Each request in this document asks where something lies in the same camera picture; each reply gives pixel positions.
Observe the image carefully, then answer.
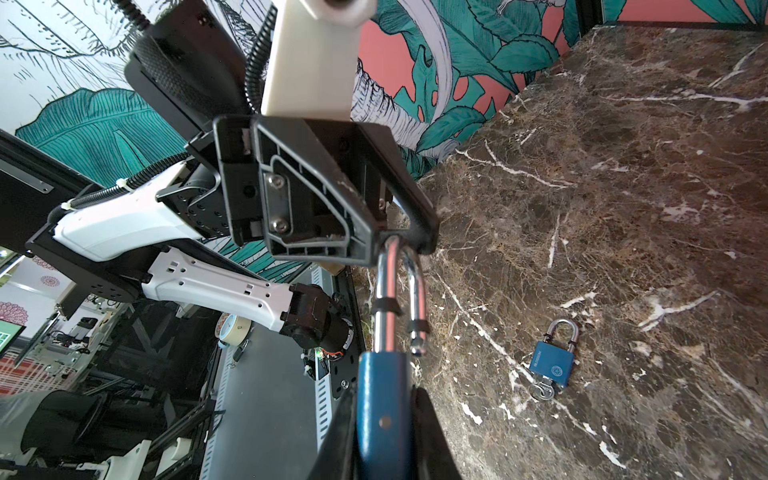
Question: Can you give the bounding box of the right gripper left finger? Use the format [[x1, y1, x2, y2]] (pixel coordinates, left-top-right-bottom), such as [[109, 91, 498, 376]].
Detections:
[[308, 389, 360, 480]]

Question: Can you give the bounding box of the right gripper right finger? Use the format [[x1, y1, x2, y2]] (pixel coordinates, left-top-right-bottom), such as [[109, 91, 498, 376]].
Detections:
[[411, 387, 462, 480]]

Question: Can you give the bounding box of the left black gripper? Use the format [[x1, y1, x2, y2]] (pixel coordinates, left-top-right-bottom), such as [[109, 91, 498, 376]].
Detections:
[[185, 115, 440, 266]]

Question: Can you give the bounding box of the blue padlock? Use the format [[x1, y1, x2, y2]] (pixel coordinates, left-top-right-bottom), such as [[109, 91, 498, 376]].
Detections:
[[529, 319, 580, 401], [356, 236, 430, 479]]

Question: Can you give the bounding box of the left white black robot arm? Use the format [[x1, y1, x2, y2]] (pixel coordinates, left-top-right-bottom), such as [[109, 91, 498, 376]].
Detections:
[[26, 1, 439, 357]]

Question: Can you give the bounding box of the white perforated strip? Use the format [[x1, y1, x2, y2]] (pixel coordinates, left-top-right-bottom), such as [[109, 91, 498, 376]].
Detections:
[[311, 266, 337, 451]]

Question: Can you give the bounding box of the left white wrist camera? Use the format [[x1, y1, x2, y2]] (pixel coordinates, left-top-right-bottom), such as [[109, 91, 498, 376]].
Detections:
[[260, 0, 377, 121]]

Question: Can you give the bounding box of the left black corrugated cable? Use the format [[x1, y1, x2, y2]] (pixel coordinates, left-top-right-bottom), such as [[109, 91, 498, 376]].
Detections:
[[244, 2, 280, 115]]

